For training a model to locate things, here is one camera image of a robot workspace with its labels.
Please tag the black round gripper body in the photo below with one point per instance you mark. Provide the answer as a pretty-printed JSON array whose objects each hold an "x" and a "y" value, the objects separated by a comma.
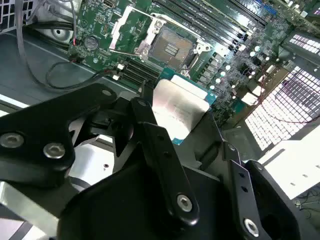
[{"x": 120, "y": 205}]

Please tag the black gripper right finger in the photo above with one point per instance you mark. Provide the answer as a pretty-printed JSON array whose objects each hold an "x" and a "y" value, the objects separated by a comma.
[{"x": 243, "y": 205}]

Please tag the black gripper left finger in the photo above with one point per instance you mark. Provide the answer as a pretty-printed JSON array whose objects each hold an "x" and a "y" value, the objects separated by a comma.
[{"x": 37, "y": 130}]

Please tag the silver topped CPU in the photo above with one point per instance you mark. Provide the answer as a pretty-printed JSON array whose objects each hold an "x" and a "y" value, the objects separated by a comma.
[{"x": 180, "y": 107}]

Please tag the metal socket cover frame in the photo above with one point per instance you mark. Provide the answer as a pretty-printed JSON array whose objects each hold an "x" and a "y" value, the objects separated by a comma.
[{"x": 120, "y": 27}]

